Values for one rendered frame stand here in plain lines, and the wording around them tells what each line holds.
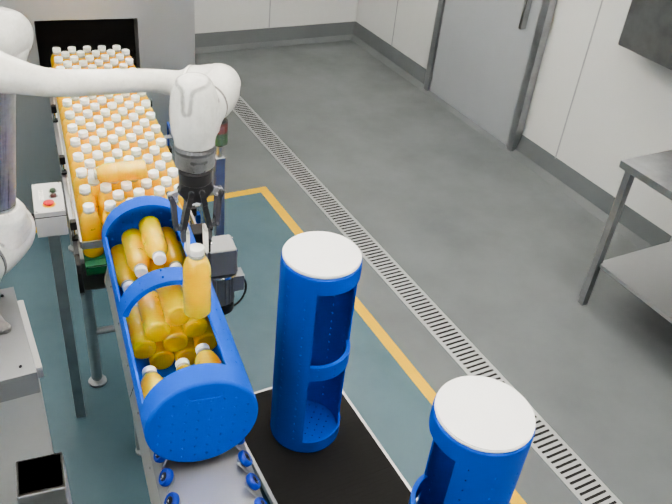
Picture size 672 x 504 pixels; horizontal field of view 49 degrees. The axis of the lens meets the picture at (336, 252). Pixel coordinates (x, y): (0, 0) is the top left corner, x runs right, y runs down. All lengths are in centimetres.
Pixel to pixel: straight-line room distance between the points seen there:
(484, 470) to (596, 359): 209
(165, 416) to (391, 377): 194
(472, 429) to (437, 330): 193
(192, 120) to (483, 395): 112
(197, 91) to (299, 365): 139
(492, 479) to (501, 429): 14
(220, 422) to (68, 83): 88
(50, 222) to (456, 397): 148
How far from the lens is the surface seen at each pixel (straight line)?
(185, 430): 191
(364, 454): 310
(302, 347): 266
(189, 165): 167
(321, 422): 317
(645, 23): 475
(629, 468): 362
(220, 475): 201
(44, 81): 176
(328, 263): 252
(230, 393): 185
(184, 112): 161
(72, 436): 339
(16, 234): 225
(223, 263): 289
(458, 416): 208
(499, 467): 208
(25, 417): 237
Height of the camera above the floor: 252
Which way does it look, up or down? 35 degrees down
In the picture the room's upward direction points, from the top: 7 degrees clockwise
